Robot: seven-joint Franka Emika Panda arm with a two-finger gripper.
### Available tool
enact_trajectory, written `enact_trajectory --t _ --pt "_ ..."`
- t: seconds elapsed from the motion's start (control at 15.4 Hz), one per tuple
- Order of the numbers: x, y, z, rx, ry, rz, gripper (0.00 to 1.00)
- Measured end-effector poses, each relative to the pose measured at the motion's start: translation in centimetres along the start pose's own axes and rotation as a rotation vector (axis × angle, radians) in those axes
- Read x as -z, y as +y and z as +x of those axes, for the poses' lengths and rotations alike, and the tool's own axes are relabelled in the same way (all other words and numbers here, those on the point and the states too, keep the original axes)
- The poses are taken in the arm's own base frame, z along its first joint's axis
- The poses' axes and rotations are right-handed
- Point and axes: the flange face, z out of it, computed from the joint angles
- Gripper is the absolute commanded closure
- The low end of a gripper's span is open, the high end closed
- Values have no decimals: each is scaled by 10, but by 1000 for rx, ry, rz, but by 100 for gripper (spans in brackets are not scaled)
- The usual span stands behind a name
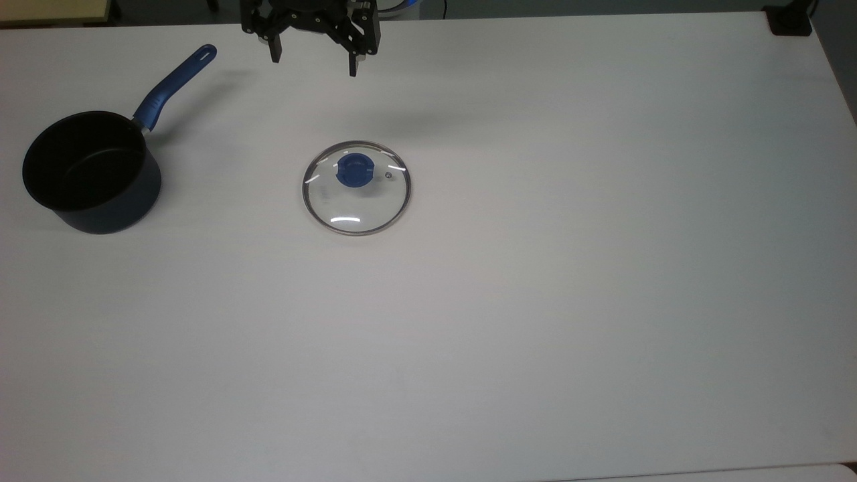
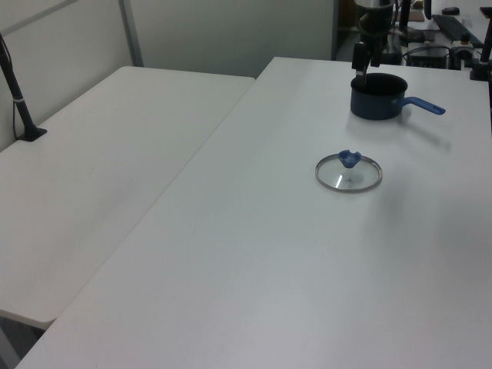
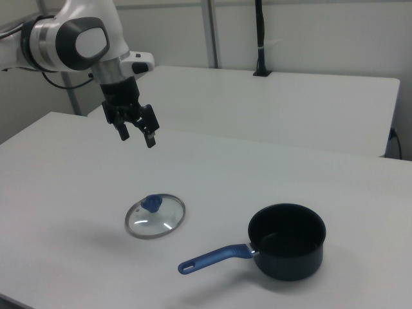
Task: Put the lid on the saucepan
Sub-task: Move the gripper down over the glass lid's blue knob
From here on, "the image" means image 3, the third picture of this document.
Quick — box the dark blue gripper cable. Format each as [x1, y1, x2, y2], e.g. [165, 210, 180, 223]
[41, 70, 97, 90]

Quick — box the glass lid with blue knob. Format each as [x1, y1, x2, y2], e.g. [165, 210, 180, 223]
[124, 192, 187, 241]

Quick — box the black saucepan with blue handle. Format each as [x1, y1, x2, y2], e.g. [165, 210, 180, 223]
[177, 202, 327, 282]

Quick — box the black cable with blue plug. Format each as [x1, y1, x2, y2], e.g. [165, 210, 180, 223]
[389, 127, 404, 160]

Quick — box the black arm cable with connector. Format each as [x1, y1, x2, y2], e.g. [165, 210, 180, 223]
[0, 24, 25, 40]

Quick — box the black camera pole with clamp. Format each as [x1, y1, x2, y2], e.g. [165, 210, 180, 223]
[252, 0, 273, 78]

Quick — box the grey partition post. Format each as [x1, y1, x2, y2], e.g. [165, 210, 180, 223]
[200, 0, 223, 69]
[61, 72, 83, 116]

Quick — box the white table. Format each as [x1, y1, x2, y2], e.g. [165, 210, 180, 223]
[87, 65, 401, 158]

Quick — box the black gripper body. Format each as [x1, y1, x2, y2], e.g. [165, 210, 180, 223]
[98, 77, 143, 114]

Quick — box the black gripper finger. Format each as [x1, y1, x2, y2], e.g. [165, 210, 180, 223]
[135, 104, 161, 149]
[102, 101, 131, 143]

